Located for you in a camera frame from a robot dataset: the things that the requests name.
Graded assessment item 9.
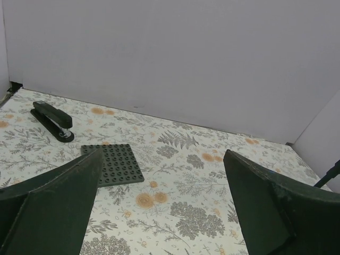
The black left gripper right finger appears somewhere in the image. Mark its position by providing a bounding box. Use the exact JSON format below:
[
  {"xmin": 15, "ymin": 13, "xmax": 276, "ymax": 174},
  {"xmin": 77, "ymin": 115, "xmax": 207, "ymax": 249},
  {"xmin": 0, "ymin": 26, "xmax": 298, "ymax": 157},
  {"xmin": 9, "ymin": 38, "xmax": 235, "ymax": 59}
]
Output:
[{"xmin": 224, "ymin": 150, "xmax": 339, "ymax": 254}]

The dark grey studded baseplate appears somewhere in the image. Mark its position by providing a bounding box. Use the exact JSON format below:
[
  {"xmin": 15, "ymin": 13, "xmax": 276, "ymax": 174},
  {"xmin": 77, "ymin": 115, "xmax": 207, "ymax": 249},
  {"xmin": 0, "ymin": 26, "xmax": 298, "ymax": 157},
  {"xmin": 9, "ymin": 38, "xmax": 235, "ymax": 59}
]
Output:
[{"xmin": 81, "ymin": 144, "xmax": 145, "ymax": 188}]

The black stapler at back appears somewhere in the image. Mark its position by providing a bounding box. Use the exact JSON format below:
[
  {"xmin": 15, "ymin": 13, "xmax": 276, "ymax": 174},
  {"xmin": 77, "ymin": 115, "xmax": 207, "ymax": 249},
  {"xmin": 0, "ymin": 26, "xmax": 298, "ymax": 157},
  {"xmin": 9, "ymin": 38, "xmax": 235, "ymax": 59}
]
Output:
[{"xmin": 30, "ymin": 100, "xmax": 74, "ymax": 143}]

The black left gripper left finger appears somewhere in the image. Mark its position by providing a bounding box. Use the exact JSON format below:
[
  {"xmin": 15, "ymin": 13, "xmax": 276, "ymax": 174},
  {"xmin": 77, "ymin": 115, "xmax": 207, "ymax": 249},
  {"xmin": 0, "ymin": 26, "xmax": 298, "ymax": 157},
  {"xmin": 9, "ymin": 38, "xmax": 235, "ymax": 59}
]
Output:
[{"xmin": 1, "ymin": 149, "xmax": 103, "ymax": 254}]

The floral patterned table mat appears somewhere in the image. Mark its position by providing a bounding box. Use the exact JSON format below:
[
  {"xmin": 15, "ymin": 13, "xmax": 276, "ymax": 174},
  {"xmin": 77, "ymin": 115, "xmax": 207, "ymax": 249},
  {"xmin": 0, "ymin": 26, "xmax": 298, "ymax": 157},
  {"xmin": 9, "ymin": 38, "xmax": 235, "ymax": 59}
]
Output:
[{"xmin": 1, "ymin": 89, "xmax": 319, "ymax": 254}]

